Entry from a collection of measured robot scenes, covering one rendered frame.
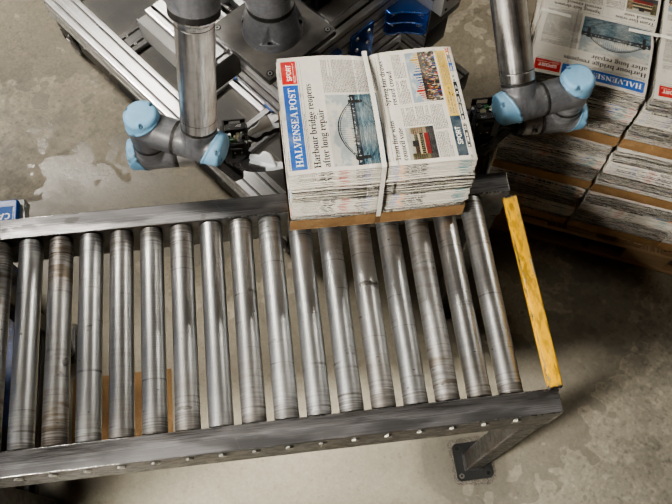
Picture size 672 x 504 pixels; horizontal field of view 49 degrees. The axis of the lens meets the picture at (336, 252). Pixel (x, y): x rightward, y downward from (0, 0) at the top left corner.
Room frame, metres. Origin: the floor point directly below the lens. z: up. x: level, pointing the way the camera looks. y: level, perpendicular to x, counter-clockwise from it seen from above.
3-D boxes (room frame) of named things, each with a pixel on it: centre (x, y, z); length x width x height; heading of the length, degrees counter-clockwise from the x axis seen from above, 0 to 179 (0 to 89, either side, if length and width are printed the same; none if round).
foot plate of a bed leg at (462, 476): (0.34, -0.43, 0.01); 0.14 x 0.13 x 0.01; 9
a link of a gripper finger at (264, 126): (0.95, 0.17, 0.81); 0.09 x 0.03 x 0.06; 125
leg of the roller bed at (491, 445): (0.34, -0.43, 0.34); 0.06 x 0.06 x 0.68; 9
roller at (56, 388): (0.44, 0.57, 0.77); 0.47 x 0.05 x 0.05; 9
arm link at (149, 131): (0.86, 0.40, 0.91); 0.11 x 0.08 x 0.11; 74
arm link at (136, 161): (0.87, 0.42, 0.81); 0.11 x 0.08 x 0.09; 98
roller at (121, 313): (0.46, 0.44, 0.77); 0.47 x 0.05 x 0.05; 9
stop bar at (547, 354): (0.57, -0.41, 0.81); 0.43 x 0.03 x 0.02; 9
